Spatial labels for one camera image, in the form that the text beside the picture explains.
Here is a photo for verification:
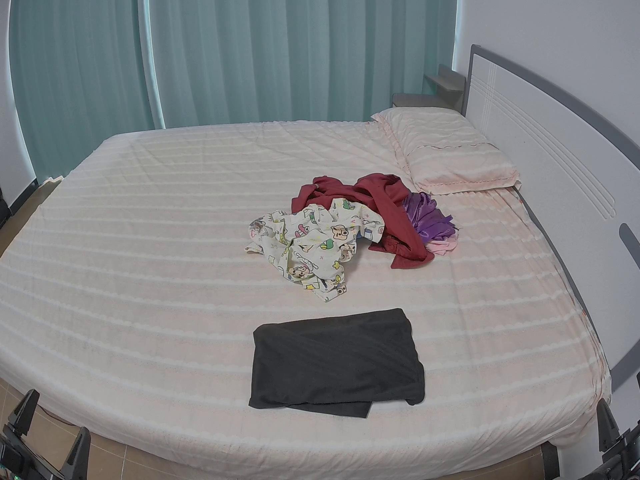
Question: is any pale pink garment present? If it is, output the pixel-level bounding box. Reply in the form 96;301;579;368
427;235;460;258

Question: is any blue-green curtain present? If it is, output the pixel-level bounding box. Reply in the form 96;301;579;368
9;0;157;182
147;0;459;130

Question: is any pale pink pillow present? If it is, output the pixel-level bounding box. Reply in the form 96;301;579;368
370;107;523;197

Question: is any grey bedside table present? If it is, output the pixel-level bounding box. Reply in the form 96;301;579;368
392;64;467;117

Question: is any black T-shirt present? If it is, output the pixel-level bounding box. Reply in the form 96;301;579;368
248;308;426;419

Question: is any white printed pyjama top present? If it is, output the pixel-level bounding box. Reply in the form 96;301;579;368
244;197;389;304

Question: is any purple garment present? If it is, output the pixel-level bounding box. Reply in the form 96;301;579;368
402;191;461;246

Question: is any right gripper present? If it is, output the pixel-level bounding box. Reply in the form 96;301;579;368
597;397;640;480

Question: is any dark red garment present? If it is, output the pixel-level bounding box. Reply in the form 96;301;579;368
291;173;435;272

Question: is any bed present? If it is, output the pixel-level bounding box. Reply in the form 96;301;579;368
0;44;640;469

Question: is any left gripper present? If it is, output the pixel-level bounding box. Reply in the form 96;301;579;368
0;388;92;480

